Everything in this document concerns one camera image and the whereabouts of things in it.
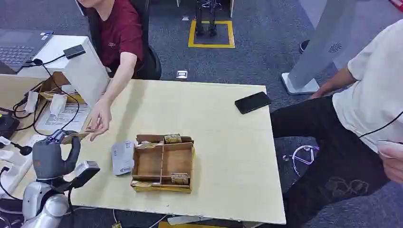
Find brown cardboard box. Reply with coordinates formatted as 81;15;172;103
38;71;86;105

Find person in white top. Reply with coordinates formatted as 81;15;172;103
270;19;403;228

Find white pillar stand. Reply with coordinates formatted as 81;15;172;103
280;0;358;95

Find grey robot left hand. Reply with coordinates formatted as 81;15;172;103
32;129;82;181

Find person's hand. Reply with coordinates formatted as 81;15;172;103
86;97;113;142

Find grey laptop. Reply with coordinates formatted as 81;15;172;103
0;28;55;75

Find black smartphone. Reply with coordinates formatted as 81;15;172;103
234;91;272;115

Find printed paper sheet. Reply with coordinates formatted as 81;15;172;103
35;101;91;133

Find black office chair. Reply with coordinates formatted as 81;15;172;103
129;0;163;81

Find wooden compartment card box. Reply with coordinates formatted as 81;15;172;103
130;133;195;194

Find black robot legs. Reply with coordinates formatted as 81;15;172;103
194;0;219;37

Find black desk device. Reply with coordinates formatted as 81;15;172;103
0;113;20;140

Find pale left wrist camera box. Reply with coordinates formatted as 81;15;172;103
69;160;101;190

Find person in red top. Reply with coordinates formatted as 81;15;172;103
75;0;149;142

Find black thin cable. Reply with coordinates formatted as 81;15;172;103
358;111;403;139

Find white power strip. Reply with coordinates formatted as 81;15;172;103
0;150;33;196

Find grey white card pack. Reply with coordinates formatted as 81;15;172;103
111;140;135;177

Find black power adapter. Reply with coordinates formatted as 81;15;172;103
62;44;86;60

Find chrome chair base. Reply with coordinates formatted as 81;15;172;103
282;145;320;178

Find brown patterned card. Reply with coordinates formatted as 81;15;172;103
61;131;93;145

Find gold patterned card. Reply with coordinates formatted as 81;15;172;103
163;133;183;145
170;172;190;186

